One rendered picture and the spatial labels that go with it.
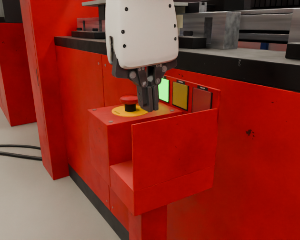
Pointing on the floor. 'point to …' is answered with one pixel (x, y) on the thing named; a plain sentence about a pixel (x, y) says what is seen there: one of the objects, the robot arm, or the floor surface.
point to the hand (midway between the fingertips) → (148, 97)
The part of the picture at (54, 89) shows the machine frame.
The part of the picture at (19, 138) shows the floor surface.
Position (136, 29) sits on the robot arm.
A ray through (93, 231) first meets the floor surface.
